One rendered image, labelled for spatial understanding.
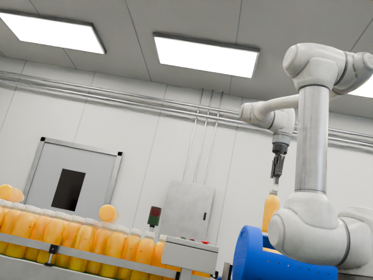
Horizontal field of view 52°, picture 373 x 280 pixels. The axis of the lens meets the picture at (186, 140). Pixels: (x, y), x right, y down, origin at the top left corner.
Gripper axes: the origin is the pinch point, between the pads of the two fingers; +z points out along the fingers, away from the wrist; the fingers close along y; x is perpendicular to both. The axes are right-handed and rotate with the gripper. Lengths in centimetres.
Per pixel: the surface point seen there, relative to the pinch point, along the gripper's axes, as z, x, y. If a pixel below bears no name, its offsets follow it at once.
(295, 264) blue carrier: 34.5, -9.9, -14.9
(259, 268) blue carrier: 39.5, 4.8, -14.6
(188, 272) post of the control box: 47, 35, -32
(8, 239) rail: 50, 106, -22
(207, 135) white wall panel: -126, 15, 342
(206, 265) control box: 43, 29, -35
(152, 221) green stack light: 28, 54, 32
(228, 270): 43.3, 15.9, -5.8
